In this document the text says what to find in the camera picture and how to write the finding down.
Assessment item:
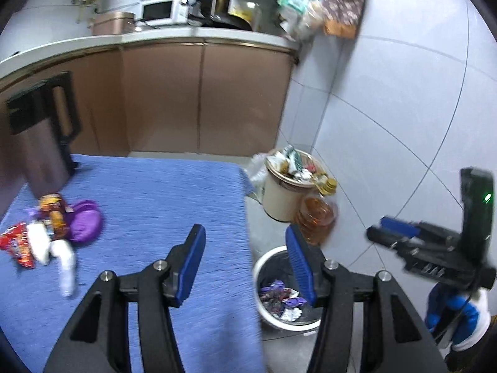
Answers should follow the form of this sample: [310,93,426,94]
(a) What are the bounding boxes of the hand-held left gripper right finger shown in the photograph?
[285,223,451,373]

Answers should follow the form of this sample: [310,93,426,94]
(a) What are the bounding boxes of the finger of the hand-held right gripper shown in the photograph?
[366,225,413,250]
[380,216,423,238]

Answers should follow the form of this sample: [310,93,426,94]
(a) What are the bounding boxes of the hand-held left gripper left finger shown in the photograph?
[43,223,206,373]

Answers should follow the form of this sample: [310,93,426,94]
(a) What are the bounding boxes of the white trash bin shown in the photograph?
[252,246,324,332]

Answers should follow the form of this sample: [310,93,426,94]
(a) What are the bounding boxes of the purple plastic lid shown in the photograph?
[66,200,104,244]

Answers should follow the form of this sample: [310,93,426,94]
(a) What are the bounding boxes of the small white plastic bottle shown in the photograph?
[50,239,77,298]

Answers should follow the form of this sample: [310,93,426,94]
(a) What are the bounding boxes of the brown orange snack packet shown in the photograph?
[39,193,70,242]

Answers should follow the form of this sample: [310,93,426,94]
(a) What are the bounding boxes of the white tissue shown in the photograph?
[26,221,52,265]

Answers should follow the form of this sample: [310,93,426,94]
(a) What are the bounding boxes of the red snack wrapper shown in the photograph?
[0,221,36,269]

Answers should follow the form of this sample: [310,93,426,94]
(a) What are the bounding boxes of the person's right hand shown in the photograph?
[425,283,492,352]

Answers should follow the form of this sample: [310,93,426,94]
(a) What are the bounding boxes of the purple wrappers pile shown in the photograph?
[260,279,308,321]

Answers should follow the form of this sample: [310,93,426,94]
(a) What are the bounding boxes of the cooking oil bottle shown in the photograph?
[295,177,339,246]

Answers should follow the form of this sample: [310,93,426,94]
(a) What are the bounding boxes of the beige bucket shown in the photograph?
[262,154,324,222]

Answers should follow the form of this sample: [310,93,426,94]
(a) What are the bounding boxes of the blue towel mat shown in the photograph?
[0,154,265,373]

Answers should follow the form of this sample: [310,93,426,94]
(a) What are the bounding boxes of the crumpled packaging scraps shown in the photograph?
[271,145,324,184]

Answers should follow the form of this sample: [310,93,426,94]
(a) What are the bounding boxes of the clear plastic bag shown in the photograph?
[246,151,272,203]

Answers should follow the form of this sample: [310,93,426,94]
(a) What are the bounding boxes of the brown black electric kettle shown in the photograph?
[5,72,83,200]

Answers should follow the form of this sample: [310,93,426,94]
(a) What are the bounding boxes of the clear hanging bag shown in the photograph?
[280,0,325,42]

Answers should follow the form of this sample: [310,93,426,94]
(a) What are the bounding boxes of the floral apron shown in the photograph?
[320,0,366,39]

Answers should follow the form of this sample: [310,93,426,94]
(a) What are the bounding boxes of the black wok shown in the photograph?
[188,12,253,32]

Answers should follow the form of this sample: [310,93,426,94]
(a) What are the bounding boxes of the brown rice cooker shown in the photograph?
[91,11,136,36]

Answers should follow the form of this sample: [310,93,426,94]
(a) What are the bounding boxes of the white microwave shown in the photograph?
[140,0,189,24]

